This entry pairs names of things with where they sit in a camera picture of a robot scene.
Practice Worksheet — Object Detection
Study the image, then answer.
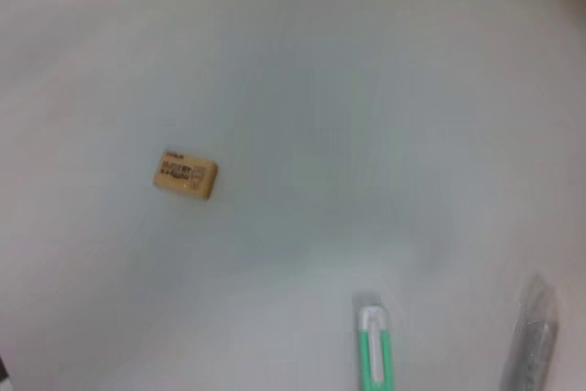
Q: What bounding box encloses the tan eraser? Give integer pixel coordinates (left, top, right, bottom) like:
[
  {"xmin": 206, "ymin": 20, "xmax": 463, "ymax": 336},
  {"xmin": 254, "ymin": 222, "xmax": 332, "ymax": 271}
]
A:
[{"xmin": 152, "ymin": 148, "xmax": 220, "ymax": 202}]

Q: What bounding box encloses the grey marker pen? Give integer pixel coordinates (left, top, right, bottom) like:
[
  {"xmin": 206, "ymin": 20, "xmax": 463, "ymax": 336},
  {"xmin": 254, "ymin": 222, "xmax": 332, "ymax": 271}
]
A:
[{"xmin": 496, "ymin": 271, "xmax": 560, "ymax": 391}]

